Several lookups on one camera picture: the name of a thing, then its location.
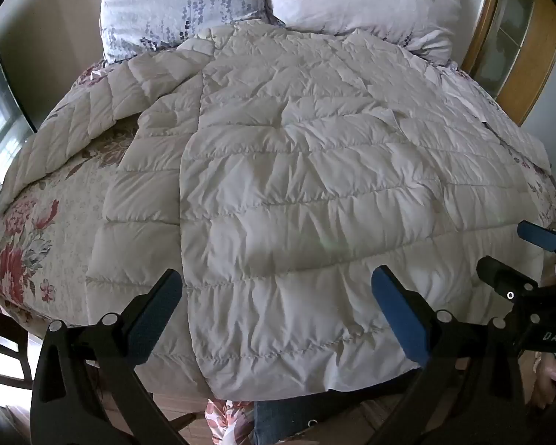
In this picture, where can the lavender print pillow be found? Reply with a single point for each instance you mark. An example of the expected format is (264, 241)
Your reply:
(176, 4)

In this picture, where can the person's right hand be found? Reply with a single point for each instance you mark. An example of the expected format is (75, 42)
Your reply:
(547, 378)

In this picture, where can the beige quilted comforter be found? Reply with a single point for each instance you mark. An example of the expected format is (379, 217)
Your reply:
(278, 185)

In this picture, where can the window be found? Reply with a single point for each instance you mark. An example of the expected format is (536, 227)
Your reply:
(0, 116)

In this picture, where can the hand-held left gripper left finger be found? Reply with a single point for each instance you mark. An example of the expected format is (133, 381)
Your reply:
(155, 315)

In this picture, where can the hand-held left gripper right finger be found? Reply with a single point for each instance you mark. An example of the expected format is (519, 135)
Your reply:
(405, 315)

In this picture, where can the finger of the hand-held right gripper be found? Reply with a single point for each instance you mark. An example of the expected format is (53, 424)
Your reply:
(500, 276)
(537, 236)

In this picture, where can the floral bedspread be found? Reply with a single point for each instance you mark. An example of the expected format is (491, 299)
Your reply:
(28, 245)

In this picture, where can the tree print pillow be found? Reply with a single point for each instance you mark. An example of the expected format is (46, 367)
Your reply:
(366, 0)

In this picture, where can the wooden glass-door cabinet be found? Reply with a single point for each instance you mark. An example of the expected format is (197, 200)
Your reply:
(514, 32)

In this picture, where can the person's jeans leg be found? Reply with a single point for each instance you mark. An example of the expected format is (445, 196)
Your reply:
(282, 422)

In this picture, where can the dark wooden chair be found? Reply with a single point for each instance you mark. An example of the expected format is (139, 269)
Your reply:
(9, 343)

